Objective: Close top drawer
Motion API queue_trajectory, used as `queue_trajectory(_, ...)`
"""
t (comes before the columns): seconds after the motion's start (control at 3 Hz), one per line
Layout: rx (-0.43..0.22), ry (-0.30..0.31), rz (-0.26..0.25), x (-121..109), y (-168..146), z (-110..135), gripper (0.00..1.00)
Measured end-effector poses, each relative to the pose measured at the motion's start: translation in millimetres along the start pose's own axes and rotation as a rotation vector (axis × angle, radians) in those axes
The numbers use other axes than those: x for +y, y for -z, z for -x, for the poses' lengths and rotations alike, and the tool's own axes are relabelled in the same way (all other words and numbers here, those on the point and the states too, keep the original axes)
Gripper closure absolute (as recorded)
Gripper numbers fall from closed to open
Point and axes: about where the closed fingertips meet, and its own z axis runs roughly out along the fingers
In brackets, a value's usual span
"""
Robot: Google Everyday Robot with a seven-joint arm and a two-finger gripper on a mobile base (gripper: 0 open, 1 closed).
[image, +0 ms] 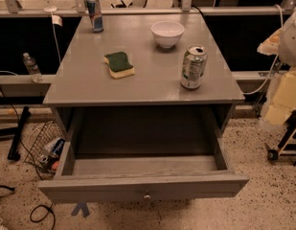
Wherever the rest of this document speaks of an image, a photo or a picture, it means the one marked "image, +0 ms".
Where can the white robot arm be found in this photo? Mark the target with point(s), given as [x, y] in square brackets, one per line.
[283, 44]

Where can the grey wooden cabinet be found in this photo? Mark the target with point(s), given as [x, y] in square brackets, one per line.
[83, 79]

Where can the black wheeled cart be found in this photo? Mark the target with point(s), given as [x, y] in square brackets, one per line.
[285, 147]

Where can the blue silver energy drink can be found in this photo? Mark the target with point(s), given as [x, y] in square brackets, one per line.
[95, 14]

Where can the white bowl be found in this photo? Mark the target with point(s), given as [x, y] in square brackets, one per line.
[167, 33]

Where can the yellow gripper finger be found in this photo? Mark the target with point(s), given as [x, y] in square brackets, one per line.
[271, 45]
[283, 102]

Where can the blue white snack bag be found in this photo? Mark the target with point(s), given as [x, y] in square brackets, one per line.
[54, 148]

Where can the clear plastic water bottle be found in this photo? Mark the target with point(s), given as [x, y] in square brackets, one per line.
[32, 68]

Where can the grey top drawer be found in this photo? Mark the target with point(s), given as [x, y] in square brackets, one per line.
[139, 153]

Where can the green yellow sponge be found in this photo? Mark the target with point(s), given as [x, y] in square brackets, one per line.
[119, 66]

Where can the black metal bar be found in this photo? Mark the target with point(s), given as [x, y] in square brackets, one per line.
[13, 153]

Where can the wire mesh basket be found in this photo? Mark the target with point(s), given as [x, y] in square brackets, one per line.
[35, 157]

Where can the green silver soda can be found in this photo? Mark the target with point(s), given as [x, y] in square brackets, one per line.
[194, 62]

